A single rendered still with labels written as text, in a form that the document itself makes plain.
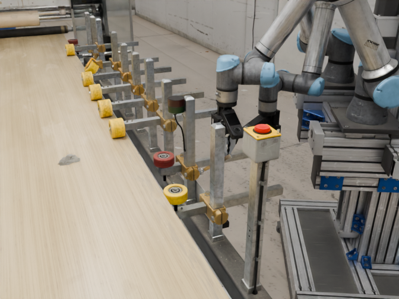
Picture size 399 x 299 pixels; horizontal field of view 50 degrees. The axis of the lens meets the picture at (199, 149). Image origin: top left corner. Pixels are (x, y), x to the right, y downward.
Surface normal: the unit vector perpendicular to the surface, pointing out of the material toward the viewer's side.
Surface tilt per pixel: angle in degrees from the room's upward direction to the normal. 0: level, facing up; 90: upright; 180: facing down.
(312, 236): 0
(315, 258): 0
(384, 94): 97
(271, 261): 0
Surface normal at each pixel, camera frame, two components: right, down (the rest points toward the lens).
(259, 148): 0.38, 0.41
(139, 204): 0.00, -0.90
